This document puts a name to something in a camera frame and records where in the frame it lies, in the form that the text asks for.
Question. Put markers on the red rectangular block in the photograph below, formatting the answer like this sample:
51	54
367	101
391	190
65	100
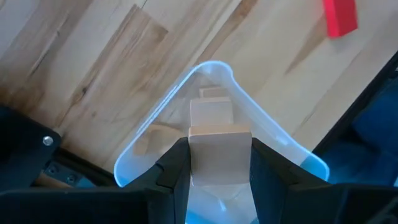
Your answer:
340	18

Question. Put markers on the clear plastic bin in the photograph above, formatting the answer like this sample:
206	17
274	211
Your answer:
174	102

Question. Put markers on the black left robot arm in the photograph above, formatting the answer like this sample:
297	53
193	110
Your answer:
21	155

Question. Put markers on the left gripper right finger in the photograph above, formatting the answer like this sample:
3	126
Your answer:
280	193

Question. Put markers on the long natural wood block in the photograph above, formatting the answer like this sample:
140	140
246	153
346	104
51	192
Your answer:
211	112

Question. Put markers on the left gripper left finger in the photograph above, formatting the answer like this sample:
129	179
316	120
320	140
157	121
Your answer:
161	186

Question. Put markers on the natural wood rectangular block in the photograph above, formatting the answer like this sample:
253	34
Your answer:
217	155
214	92

